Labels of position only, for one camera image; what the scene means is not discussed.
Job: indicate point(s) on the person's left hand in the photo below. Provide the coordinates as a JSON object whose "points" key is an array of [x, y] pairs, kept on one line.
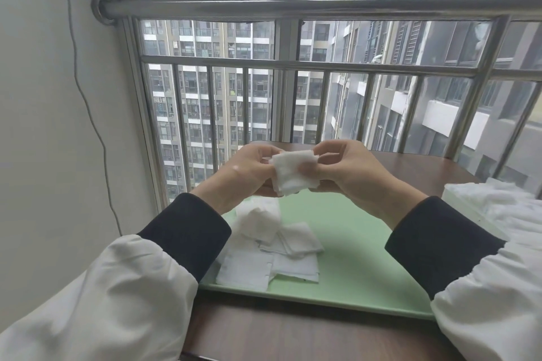
{"points": [[237, 179]]}

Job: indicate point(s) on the person's right hand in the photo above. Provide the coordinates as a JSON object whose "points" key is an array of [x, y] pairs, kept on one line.
{"points": [[360, 179]]}

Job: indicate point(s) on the person's right thumb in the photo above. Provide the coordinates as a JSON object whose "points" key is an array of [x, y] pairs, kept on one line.
{"points": [[307, 167]]}

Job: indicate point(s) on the person's left thumb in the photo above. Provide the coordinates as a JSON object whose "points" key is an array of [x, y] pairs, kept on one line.
{"points": [[254, 169]]}

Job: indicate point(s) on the white gauze square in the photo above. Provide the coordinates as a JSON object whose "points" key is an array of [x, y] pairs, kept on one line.
{"points": [[290, 172]]}

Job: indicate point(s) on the person's left forearm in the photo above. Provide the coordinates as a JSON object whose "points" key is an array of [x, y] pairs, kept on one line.
{"points": [[127, 280]]}

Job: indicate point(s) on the person's right forearm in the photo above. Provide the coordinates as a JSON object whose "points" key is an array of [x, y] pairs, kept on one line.
{"points": [[474, 272]]}

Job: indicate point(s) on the white crumpled gauze piece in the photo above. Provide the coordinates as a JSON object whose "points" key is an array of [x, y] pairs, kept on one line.
{"points": [[259, 219]]}

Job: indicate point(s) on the white folded gauze piece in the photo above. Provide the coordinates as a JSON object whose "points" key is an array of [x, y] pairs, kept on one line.
{"points": [[296, 240]]}

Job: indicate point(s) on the white flat gauze sheet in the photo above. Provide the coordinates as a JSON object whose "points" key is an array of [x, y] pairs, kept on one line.
{"points": [[296, 267], [243, 267]]}

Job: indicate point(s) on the stainless steel window railing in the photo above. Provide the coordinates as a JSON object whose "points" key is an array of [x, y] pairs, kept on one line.
{"points": [[322, 69]]}

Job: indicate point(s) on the light green mat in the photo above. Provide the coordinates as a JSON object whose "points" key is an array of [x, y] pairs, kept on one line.
{"points": [[360, 255]]}

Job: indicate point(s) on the pile of white gauze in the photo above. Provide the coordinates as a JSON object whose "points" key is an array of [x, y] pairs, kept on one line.
{"points": [[516, 208]]}

